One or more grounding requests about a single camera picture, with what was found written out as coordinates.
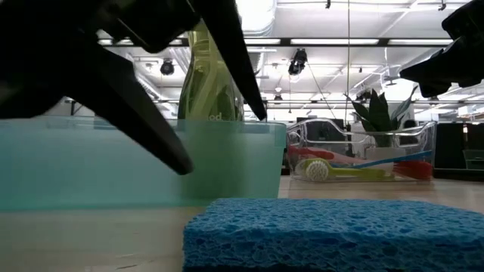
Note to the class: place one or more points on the green plant in white pot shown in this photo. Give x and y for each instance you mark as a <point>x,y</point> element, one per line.
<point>378,109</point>

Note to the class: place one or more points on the silver ceiling air duct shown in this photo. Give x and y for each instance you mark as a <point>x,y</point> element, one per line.
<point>261,15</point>

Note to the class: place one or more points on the black ceiling spotlight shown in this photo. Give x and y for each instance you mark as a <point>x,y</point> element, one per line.
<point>167,67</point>
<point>298,62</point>

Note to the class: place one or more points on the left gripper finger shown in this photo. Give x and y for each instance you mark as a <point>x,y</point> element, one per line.
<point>234,45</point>
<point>132,113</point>

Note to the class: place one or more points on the yellow-green soap pump bottle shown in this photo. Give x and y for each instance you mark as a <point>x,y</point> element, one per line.
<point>200,83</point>
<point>232,106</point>

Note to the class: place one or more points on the blue dish brush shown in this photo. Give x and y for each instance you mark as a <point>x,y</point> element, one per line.
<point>397,158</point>

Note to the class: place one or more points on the blue scrub sponge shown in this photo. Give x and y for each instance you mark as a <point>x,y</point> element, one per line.
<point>321,238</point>

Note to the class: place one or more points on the red and pink dish brush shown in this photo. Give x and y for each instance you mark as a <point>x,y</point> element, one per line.
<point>314,152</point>

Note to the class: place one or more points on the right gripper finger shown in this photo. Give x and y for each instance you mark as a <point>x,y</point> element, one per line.
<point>435,70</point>
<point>433,90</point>

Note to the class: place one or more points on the clear plastic bin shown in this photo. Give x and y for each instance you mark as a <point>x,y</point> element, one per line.
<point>416,140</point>

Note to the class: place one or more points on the green translucent plastic bin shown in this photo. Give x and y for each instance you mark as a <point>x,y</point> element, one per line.
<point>234,162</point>

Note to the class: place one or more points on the small green background container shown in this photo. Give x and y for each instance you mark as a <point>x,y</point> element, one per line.
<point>474,158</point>

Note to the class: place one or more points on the green dish brush white bristles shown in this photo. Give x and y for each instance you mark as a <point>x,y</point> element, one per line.
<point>359,174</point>

